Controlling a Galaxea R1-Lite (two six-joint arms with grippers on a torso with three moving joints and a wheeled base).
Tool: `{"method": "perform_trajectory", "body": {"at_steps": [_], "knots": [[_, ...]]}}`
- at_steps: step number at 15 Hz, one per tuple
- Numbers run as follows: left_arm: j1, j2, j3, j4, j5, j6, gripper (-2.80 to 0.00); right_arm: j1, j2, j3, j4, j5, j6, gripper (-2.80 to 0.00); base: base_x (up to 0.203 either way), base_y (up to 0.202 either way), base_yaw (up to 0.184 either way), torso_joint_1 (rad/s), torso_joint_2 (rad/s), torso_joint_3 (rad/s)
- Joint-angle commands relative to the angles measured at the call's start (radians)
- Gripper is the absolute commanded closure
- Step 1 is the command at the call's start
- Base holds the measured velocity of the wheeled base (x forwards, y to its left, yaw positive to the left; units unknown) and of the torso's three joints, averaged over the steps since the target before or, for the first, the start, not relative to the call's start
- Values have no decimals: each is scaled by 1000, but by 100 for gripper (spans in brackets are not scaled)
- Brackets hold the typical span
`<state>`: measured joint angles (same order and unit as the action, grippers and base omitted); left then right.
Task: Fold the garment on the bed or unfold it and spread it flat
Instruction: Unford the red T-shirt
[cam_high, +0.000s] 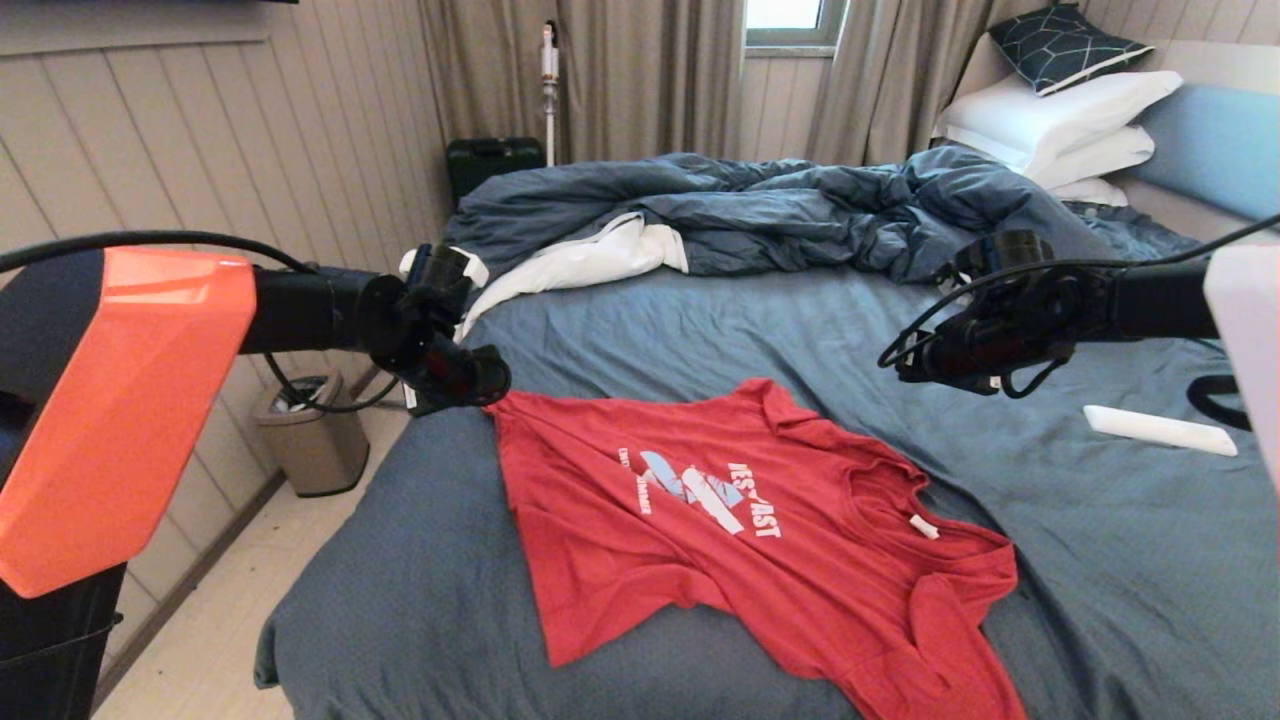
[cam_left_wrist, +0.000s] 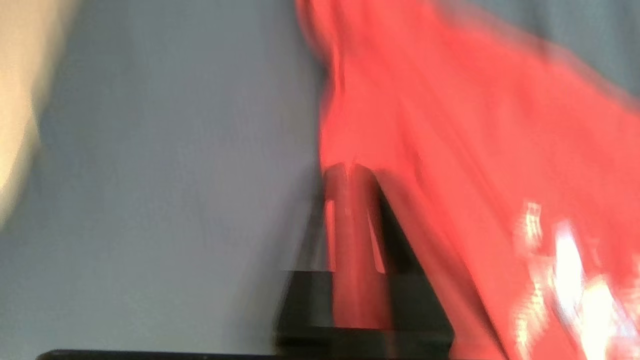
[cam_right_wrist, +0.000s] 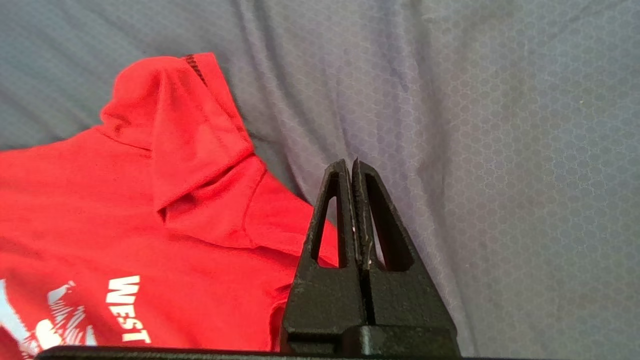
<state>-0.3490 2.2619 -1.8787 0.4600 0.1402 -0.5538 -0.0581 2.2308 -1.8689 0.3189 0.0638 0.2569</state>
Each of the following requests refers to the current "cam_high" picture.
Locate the red printed t-shirt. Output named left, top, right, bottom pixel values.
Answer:
left=485, top=378, right=1029, bottom=720

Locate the flat white remote control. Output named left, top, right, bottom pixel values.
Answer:
left=1083, top=404, right=1239, bottom=458

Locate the dark geometric patterned cushion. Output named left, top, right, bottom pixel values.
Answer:
left=986, top=4, right=1153, bottom=99

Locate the window with grey frame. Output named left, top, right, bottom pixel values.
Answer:
left=743, top=0, right=847, bottom=51

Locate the blue-grey bed sheet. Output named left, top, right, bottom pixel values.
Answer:
left=252, top=205, right=1280, bottom=720

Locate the dark blue crumpled duvet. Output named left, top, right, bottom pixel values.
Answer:
left=440, top=145, right=1136, bottom=386

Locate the white stick vacuum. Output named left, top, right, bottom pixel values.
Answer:
left=539, top=22, right=560, bottom=169

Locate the dark green suitcase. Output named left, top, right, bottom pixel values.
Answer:
left=445, top=138, right=547, bottom=213

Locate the beige trash bin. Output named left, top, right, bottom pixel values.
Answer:
left=250, top=372, right=370, bottom=498

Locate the beige curtain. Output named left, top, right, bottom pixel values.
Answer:
left=418, top=0, right=747, bottom=167
left=805, top=0, right=1053, bottom=169

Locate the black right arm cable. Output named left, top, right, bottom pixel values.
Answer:
left=878, top=213, right=1280, bottom=433

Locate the large white pillow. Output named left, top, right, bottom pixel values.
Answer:
left=930, top=70, right=1183, bottom=181

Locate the blue headboard cushion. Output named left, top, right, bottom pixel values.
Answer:
left=1128, top=84, right=1280, bottom=234

